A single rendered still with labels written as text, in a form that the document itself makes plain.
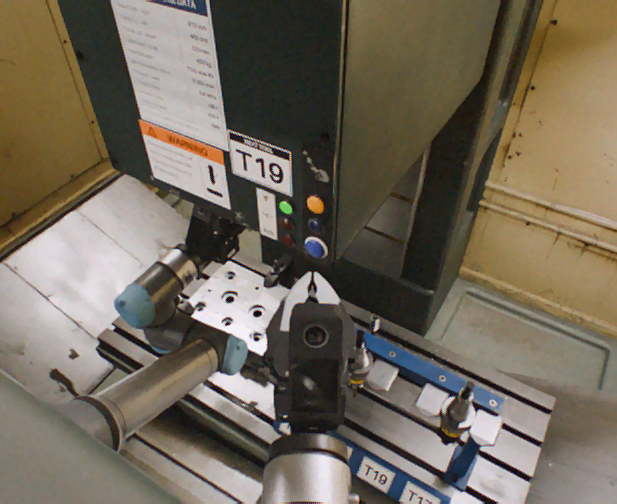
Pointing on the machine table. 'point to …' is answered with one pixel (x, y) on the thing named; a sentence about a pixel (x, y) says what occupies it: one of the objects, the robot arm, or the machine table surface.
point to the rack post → (462, 465)
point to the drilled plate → (255, 300)
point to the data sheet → (174, 65)
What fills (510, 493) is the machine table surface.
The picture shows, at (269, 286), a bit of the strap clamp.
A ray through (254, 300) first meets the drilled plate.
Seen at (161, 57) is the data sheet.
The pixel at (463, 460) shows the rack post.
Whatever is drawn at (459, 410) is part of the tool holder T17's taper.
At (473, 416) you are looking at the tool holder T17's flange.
